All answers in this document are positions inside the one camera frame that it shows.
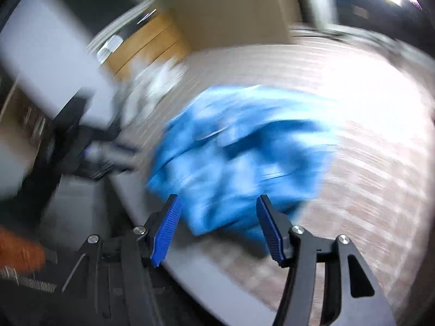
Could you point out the orange cloth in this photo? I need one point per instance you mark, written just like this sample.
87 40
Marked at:
20 249

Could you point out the white crumpled cloth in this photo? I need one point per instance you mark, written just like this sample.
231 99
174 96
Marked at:
159 81

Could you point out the checked beige blanket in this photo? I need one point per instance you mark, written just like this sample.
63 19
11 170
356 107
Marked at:
373 176

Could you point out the beige wardrobe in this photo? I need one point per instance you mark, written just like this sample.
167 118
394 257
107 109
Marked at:
231 10

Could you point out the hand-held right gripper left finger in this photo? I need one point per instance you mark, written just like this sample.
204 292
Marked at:
166 234

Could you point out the wooden cabinet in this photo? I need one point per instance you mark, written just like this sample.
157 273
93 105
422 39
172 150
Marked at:
149 44

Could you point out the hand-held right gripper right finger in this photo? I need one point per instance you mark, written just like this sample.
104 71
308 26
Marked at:
270 234

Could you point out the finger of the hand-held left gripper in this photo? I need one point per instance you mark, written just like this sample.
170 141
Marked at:
112 152
112 170

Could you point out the blue work coat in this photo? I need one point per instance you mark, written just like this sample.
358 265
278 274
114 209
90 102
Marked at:
244 149

